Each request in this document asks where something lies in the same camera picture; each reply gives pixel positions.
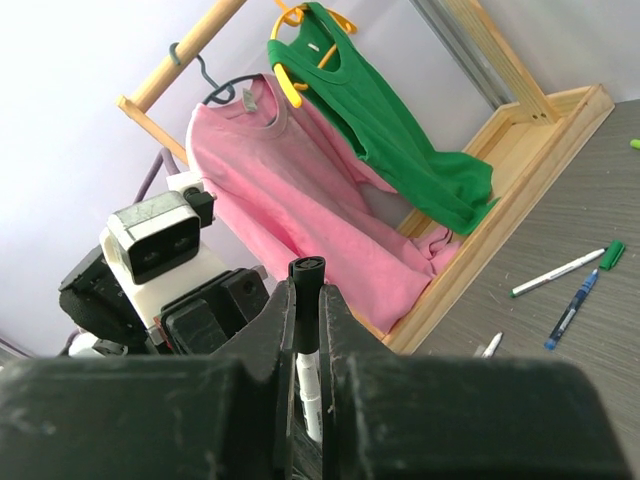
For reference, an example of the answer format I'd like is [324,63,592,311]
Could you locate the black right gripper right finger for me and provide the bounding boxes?
[319,285,633,479]

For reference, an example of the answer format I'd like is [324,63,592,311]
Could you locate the green cloth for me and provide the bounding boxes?
[266,2,501,237]

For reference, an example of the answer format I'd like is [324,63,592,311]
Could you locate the wooden rack frame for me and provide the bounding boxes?
[117,1,559,160]

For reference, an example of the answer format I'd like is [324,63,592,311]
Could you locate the black pen cap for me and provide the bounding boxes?
[289,256,326,355]

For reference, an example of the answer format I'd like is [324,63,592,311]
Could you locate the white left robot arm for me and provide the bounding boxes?
[59,246,269,357]

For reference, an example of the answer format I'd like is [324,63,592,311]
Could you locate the yellow clothes hanger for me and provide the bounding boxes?
[269,1,338,108]

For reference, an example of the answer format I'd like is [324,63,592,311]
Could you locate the dark blue pen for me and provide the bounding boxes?
[544,269,599,351]

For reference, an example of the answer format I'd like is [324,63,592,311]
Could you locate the white marker with green end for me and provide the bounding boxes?
[509,247,608,298]

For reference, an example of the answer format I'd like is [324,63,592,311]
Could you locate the white pen with lime end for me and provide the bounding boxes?
[481,332,503,358]

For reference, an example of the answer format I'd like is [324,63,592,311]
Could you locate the pink cloth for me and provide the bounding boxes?
[185,75,459,332]

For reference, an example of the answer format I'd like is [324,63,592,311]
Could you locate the wooden rack base tray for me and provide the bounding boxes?
[374,84,615,354]

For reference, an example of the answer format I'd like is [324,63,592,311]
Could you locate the white pen with black end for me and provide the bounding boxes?
[296,351,323,443]

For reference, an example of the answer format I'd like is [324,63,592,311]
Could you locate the clear pen cap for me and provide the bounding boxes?
[473,345,485,358]

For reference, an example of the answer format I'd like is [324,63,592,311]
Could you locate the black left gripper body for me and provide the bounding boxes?
[59,246,269,356]

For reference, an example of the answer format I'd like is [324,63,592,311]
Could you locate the blue-grey clothes hanger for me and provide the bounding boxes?
[168,42,264,106]

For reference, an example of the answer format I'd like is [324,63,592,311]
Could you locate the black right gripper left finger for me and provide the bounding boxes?
[1,281,296,479]

